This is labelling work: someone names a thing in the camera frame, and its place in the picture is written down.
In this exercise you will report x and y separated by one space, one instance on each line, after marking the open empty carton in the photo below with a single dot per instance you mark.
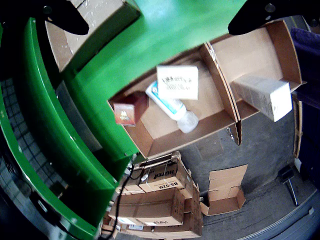
225 200

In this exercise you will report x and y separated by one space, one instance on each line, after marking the cardboard box with flaps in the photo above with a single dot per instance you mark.
200 130

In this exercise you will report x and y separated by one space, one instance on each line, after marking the open cardboard box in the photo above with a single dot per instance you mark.
245 55

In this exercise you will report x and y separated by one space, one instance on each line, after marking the large brown carton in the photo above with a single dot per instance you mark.
150 207

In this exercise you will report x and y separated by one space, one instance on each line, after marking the green metal conveyor frame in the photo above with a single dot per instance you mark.
50 112

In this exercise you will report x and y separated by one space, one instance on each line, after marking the tall white carton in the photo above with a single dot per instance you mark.
270 97

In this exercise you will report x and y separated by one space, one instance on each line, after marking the cow print hand cream box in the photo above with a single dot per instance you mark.
177 85

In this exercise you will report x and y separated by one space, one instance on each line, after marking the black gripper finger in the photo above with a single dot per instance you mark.
247 20
67 20

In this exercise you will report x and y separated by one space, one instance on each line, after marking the white bottle teal label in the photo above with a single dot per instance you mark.
172 107

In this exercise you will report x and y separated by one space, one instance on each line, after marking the printed brown carton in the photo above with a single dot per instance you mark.
165 177

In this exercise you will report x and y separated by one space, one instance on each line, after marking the purple garment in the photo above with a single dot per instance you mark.
307 62

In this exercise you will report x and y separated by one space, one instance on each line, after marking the dark red small box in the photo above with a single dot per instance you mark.
125 112

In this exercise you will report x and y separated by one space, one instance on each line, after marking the black floor tool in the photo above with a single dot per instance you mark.
286 173

